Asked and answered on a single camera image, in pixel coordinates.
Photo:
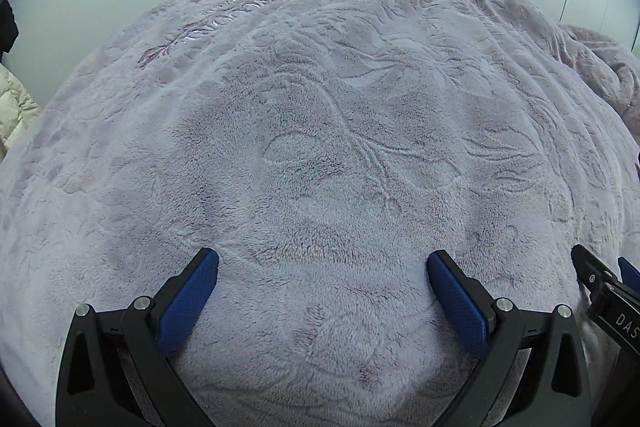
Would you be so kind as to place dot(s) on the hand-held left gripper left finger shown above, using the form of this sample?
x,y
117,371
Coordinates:
x,y
187,302

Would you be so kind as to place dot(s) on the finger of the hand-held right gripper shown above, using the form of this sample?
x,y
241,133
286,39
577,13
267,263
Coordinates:
x,y
592,272
631,273

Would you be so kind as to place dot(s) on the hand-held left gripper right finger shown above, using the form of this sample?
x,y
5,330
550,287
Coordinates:
x,y
457,302

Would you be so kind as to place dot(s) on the purple fleece blanket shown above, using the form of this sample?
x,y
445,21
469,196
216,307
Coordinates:
x,y
320,132

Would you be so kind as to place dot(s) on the cream quilted jacket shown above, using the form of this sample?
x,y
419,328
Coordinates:
x,y
15,107

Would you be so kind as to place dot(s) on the dark hanging clothing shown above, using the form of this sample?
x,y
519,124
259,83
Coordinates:
x,y
7,24

